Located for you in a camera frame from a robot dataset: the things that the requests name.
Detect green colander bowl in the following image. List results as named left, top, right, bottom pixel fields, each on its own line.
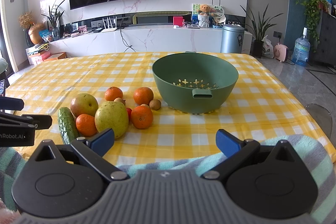
left=152, top=52, right=239, bottom=114

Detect blue water jug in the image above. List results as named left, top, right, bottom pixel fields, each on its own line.
left=291, top=27, right=310, bottom=67

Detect hanging ivy plant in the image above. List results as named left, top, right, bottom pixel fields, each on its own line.
left=295, top=0, right=327, bottom=51

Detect white wifi router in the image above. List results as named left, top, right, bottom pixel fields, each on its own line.
left=102, top=17, right=118, bottom=32

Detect red box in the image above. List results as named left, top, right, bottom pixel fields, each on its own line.
left=173, top=16, right=184, bottom=27

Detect red-green apple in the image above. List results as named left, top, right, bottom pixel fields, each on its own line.
left=70, top=93, right=98, bottom=117

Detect orange cardboard box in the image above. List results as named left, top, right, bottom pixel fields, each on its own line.
left=44, top=52, right=67, bottom=61

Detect potted long-leaf plant right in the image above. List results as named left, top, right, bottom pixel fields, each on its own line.
left=240, top=5, right=283, bottom=58

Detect black power cable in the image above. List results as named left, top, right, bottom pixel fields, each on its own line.
left=119, top=28, right=137, bottom=54

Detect yellow-green pear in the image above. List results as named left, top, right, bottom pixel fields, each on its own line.
left=94, top=101, right=129, bottom=139

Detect white marble tv cabinet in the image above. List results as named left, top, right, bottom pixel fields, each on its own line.
left=48, top=24, right=253, bottom=58

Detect potted plant on cabinet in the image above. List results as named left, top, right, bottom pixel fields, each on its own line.
left=42, top=0, right=65, bottom=40

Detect yellow checkered tablecloth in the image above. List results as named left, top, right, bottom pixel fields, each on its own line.
left=6, top=53, right=335, bottom=165

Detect brown vase dried flowers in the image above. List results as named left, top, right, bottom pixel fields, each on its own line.
left=18, top=11, right=46, bottom=45

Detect small red fruit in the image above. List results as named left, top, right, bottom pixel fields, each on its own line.
left=126, top=107, right=132, bottom=121

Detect stack of books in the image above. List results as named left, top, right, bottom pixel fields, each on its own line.
left=26, top=43, right=51, bottom=65

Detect white plastic bag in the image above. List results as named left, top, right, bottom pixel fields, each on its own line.
left=262, top=35, right=274, bottom=59

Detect silver pedal trash bin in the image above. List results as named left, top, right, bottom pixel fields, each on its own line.
left=220, top=24, right=244, bottom=53

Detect green cucumber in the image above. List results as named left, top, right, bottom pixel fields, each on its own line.
left=58, top=107, right=80, bottom=144

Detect dark grey drawer cabinet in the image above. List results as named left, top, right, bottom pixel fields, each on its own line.
left=313, top=11, right=336, bottom=67

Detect pink piglet heater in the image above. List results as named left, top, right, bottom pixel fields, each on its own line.
left=274, top=43, right=289, bottom=62

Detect teddy bear in basket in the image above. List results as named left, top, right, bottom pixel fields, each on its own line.
left=198, top=4, right=213, bottom=28

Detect orange tangerine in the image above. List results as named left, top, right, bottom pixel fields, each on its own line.
left=75, top=114, right=97, bottom=136
left=130, top=105, right=153, bottom=129
left=104, top=86, right=123, bottom=101
left=133, top=87, right=154, bottom=105

